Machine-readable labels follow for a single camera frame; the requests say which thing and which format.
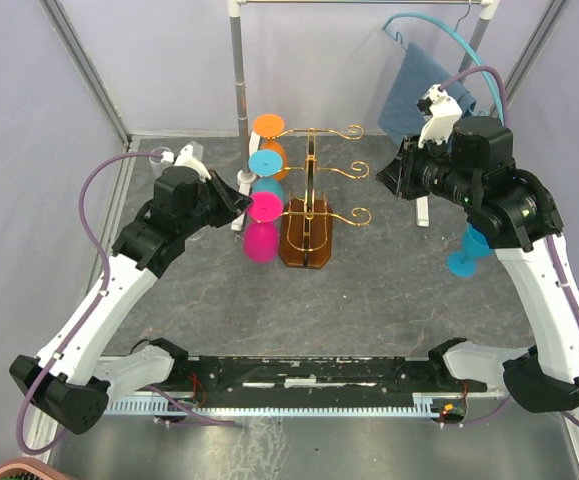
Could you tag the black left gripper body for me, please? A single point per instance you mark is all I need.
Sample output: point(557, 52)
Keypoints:
point(204, 214)

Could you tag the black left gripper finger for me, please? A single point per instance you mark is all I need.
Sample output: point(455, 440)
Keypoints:
point(227, 213)
point(230, 197)

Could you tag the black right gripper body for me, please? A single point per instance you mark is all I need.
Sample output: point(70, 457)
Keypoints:
point(429, 169)

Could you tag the pink wine glass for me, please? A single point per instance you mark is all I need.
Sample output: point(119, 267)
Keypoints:
point(262, 237)

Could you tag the blue wine glass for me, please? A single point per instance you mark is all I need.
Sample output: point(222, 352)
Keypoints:
point(265, 164)
point(474, 247)

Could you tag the orange wine glass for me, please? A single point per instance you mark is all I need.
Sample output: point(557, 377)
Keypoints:
point(269, 127)

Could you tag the clear wine glass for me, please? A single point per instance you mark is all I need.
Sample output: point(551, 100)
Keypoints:
point(162, 154)
point(197, 235)

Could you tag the clear wine glass front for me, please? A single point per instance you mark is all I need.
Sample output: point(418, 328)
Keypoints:
point(162, 154)

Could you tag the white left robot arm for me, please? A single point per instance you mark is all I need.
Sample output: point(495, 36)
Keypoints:
point(67, 379)

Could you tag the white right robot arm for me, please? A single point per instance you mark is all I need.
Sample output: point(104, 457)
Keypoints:
point(519, 220)

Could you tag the blue folded towel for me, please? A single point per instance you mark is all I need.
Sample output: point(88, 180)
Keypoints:
point(400, 115)

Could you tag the teal clothes hanger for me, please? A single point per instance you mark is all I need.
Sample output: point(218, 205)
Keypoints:
point(495, 84)

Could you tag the pink basket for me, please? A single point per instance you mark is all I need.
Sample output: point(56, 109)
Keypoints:
point(28, 468)

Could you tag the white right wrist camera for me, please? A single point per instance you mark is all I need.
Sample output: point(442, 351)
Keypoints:
point(441, 112)

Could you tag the gold wire wine glass rack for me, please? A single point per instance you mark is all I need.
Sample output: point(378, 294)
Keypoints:
point(306, 229)

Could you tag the white metal clothes rail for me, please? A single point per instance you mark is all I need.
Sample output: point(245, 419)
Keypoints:
point(249, 142)

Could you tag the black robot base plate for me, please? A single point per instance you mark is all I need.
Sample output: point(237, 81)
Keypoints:
point(238, 381)

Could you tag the light blue cable duct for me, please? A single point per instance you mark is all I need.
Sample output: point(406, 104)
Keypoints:
point(150, 404)

